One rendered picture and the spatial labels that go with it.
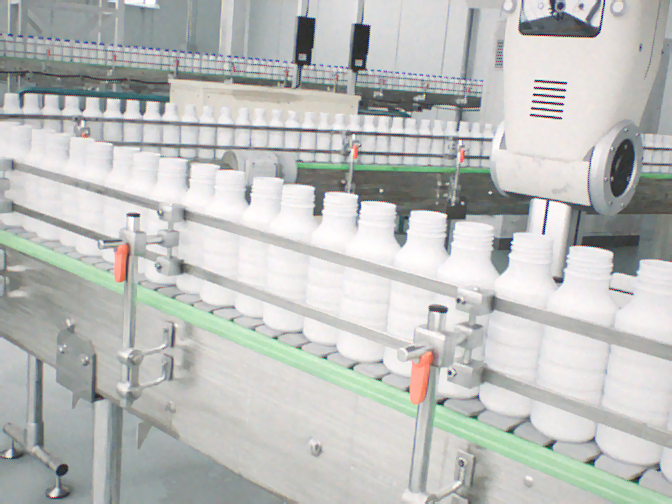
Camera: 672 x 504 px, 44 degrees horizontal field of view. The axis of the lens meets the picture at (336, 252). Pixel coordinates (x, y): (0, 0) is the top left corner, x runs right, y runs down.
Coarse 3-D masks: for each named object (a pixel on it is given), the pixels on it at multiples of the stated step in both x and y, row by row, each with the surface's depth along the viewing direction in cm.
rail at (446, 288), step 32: (96, 192) 116; (64, 224) 123; (224, 224) 98; (320, 256) 88; (352, 256) 84; (256, 288) 95; (448, 288) 77; (320, 320) 88; (544, 320) 70; (576, 320) 68; (640, 352) 65; (512, 384) 73; (608, 416) 67
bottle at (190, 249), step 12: (192, 168) 105; (204, 168) 104; (216, 168) 105; (192, 180) 105; (204, 180) 104; (192, 192) 105; (204, 192) 104; (192, 204) 104; (204, 204) 104; (180, 228) 106; (192, 228) 104; (180, 240) 106; (192, 240) 105; (180, 252) 106; (192, 252) 105; (192, 264) 105; (180, 276) 107; (192, 276) 106; (180, 288) 107; (192, 288) 106
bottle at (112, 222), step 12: (120, 156) 116; (132, 156) 116; (120, 168) 116; (108, 180) 116; (120, 180) 115; (108, 204) 117; (120, 204) 116; (108, 216) 117; (120, 216) 116; (108, 228) 117; (108, 252) 118
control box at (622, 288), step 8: (616, 280) 83; (624, 280) 83; (632, 280) 82; (616, 288) 83; (624, 288) 82; (632, 288) 82; (616, 296) 83; (624, 296) 82; (632, 296) 82; (624, 304) 82
